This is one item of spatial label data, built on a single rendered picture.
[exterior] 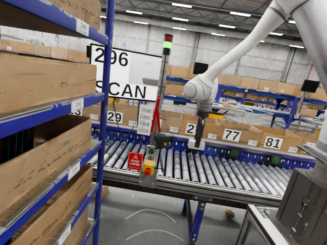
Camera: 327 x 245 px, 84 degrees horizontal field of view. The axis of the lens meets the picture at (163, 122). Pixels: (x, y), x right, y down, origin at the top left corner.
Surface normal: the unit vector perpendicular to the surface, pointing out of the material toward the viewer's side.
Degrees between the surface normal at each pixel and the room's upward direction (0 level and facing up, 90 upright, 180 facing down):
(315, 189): 90
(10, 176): 90
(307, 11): 100
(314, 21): 97
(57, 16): 90
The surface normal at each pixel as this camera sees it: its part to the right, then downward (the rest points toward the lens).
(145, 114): -0.06, 0.25
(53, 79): 0.98, 0.18
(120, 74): 0.29, 0.23
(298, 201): -0.99, -0.13
